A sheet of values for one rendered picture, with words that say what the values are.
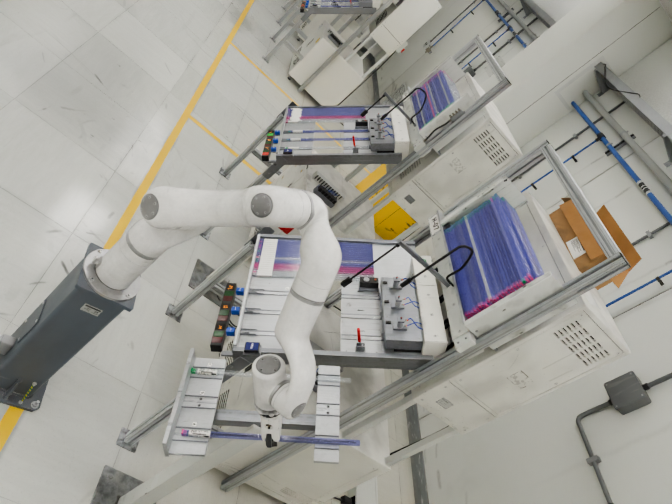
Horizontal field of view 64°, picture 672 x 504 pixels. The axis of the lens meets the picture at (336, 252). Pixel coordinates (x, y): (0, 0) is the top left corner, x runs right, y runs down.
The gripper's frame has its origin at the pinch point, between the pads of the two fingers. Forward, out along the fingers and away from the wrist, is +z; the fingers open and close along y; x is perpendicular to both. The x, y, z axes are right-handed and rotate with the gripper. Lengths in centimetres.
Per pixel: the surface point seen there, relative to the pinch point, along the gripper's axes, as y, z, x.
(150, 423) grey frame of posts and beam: 35, 48, 52
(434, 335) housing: 44, 2, -52
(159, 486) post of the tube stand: 8, 45, 41
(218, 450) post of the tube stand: 7.9, 20.8, 18.5
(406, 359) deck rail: 39, 9, -43
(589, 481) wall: 57, 115, -151
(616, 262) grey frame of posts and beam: 36, -41, -98
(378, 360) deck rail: 39, 10, -33
